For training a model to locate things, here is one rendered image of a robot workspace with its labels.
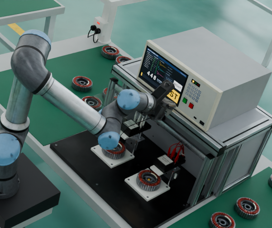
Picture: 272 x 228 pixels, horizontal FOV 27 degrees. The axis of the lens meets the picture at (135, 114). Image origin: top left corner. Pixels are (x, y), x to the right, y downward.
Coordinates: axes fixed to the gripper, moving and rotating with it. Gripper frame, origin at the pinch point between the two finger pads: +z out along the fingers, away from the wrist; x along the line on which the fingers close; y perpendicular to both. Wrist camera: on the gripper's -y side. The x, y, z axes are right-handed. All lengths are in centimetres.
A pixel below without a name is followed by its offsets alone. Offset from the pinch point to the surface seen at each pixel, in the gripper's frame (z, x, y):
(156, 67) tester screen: 4.7, -19.5, -7.1
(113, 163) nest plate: 7.4, -14.7, 41.4
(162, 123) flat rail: 10.1, -5.3, 12.8
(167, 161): 14.3, 4.8, 26.2
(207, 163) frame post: 9.8, 23.0, 14.0
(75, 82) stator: 30, -74, 30
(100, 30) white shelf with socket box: 65, -105, 6
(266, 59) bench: 307, -104, -22
